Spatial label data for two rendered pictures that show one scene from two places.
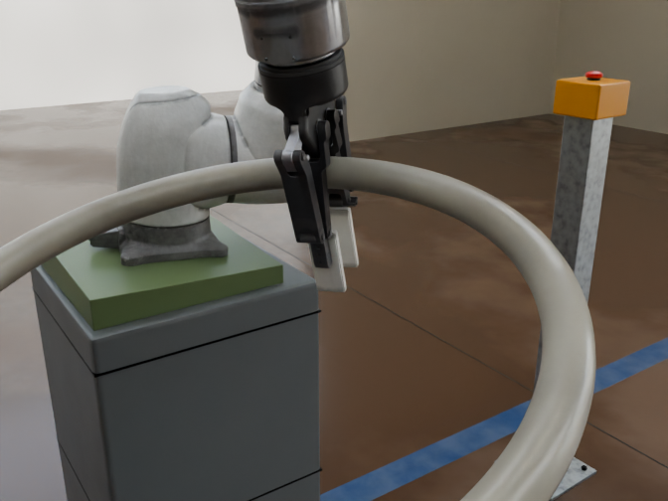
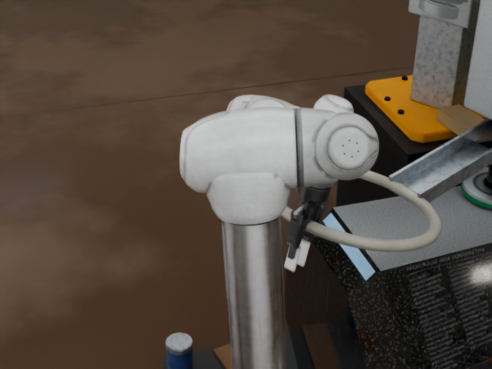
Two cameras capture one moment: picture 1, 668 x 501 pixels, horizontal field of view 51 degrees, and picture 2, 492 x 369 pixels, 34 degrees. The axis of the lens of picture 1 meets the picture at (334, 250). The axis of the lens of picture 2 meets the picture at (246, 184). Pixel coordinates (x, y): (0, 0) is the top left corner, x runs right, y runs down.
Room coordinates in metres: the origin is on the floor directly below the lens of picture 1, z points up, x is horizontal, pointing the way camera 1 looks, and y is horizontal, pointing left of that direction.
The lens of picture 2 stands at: (2.21, 0.39, 2.26)
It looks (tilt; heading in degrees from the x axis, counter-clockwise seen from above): 33 degrees down; 199
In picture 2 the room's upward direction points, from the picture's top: straight up
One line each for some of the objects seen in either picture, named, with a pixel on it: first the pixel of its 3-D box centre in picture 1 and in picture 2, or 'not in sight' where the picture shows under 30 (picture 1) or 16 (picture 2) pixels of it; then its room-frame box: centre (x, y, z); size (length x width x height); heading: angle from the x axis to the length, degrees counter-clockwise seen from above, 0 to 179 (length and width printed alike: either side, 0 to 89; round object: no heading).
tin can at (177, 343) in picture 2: not in sight; (179, 353); (0.20, -0.56, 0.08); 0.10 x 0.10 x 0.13
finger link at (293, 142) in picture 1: (297, 137); not in sight; (0.60, 0.03, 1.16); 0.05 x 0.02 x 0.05; 161
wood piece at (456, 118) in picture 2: not in sight; (463, 123); (-0.61, 0.31, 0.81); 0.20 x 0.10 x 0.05; 44
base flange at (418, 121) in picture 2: not in sight; (441, 102); (-0.84, 0.20, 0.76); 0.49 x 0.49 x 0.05; 36
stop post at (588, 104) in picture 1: (567, 292); not in sight; (1.66, -0.60, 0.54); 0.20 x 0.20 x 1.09; 36
